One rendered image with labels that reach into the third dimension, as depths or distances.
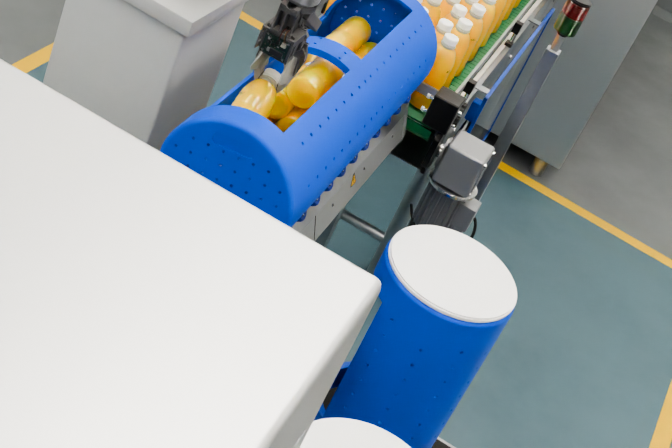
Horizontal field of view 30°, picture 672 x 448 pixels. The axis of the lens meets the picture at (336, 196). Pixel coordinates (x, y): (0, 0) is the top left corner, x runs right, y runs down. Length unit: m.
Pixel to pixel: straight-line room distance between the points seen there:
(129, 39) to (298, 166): 0.66
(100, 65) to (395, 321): 0.92
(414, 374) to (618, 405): 1.82
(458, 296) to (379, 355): 0.20
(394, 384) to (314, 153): 0.50
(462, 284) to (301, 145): 0.43
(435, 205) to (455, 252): 0.80
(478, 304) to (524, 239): 2.28
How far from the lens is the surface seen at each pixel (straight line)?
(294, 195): 2.29
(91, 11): 2.85
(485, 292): 2.50
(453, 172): 3.29
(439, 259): 2.52
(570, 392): 4.17
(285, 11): 2.36
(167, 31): 2.75
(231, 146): 2.29
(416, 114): 3.25
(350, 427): 2.08
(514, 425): 3.93
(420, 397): 2.54
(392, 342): 2.48
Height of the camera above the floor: 2.43
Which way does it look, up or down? 33 degrees down
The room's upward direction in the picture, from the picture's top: 25 degrees clockwise
